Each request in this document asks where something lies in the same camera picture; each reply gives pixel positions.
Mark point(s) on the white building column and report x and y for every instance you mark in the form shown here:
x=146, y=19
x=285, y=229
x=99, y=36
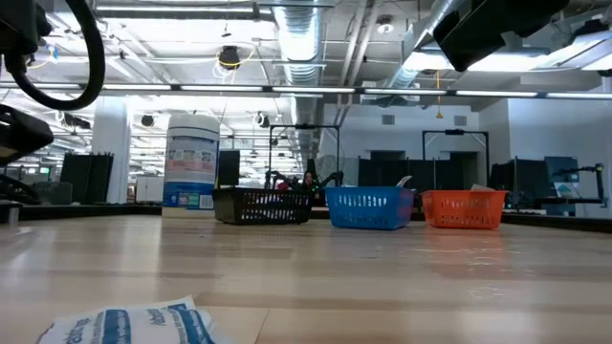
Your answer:
x=112, y=162

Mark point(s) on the silver air duct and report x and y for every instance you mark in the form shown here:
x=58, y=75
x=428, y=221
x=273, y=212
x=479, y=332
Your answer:
x=428, y=21
x=299, y=33

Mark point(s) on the black jointed monitor arm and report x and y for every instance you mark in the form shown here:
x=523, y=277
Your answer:
x=599, y=181

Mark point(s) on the white wipes canister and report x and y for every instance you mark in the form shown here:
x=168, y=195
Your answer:
x=191, y=162

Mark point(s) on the white cabinet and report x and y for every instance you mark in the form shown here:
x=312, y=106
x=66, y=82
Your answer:
x=149, y=188

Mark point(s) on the white packet with red print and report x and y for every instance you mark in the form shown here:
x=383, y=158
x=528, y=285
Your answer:
x=480, y=187

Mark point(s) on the orange plastic basket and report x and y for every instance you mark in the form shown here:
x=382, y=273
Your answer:
x=464, y=210

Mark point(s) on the blue plastic basket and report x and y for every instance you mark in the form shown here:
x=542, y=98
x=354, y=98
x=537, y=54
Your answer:
x=368, y=208

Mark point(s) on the black partition panels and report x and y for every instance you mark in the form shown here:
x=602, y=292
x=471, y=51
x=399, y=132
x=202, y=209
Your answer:
x=86, y=179

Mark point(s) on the black background robot arm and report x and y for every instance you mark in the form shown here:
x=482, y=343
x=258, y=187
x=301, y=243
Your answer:
x=275, y=179

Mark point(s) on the dark partition wall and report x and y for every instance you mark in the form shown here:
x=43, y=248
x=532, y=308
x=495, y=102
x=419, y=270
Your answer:
x=382, y=172

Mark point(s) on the black plastic basket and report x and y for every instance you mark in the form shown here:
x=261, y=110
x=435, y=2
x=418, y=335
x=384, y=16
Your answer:
x=263, y=205

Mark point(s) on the long ceiling light bar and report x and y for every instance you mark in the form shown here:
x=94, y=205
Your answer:
x=311, y=89

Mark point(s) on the grey screen on stand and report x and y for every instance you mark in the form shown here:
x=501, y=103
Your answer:
x=561, y=172

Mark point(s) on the grey storage bin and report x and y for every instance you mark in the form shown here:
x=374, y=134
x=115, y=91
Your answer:
x=52, y=193

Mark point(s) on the person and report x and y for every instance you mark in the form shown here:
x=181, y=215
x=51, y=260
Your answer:
x=310, y=179

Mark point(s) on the black ceiling dome fixture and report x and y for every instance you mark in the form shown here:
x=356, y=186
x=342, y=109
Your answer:
x=229, y=56

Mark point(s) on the blue striped fabric bandage packet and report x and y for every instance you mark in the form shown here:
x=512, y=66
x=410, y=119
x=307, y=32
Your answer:
x=134, y=325

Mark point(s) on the black background monitor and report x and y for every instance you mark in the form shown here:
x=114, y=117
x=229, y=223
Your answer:
x=228, y=167

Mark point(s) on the dark partition panel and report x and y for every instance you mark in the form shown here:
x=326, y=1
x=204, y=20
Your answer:
x=521, y=181

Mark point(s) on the plain white bandage packet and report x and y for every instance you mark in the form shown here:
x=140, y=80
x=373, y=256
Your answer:
x=404, y=181

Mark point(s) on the black station frame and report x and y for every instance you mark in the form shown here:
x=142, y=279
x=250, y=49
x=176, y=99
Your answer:
x=303, y=126
x=454, y=132

